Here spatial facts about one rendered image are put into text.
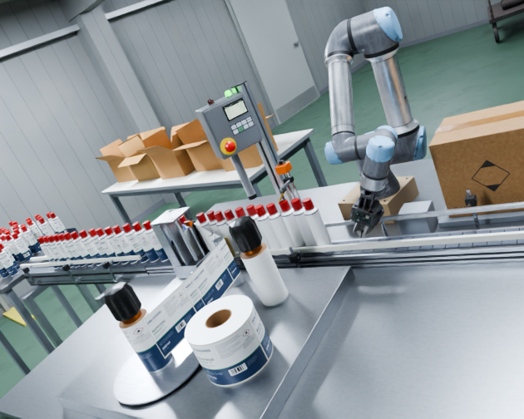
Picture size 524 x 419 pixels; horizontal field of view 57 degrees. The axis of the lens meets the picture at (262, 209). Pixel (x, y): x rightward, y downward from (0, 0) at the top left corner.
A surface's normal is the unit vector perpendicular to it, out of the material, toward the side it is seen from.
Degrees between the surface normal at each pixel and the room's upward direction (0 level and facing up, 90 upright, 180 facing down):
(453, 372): 0
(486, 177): 90
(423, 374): 0
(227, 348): 90
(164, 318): 90
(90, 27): 90
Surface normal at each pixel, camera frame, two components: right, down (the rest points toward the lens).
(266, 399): -0.39, -0.85
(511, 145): -0.48, 0.50
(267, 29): 0.69, -0.01
